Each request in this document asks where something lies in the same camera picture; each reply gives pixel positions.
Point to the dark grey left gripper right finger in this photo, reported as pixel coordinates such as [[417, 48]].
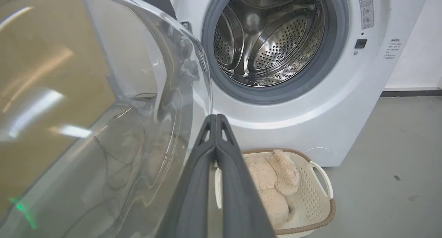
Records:
[[238, 196]]

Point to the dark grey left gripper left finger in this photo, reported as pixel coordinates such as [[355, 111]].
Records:
[[195, 193]]

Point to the transparent washing machine door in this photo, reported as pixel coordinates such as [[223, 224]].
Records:
[[89, 120]]

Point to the white front-load washing machine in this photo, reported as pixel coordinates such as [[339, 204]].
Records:
[[348, 103]]

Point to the black door latch socket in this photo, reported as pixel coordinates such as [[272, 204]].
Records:
[[360, 43]]

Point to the cream plush toy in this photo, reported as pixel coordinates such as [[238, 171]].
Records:
[[272, 182]]

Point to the white plastic laundry basket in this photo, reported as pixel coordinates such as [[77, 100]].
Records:
[[310, 196]]

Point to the stainless steel washer drum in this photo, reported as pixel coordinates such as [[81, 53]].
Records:
[[269, 37]]

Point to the small text instruction sticker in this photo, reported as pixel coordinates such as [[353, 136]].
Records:
[[392, 48]]

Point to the warning label sticker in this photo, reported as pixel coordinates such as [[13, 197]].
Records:
[[365, 8]]

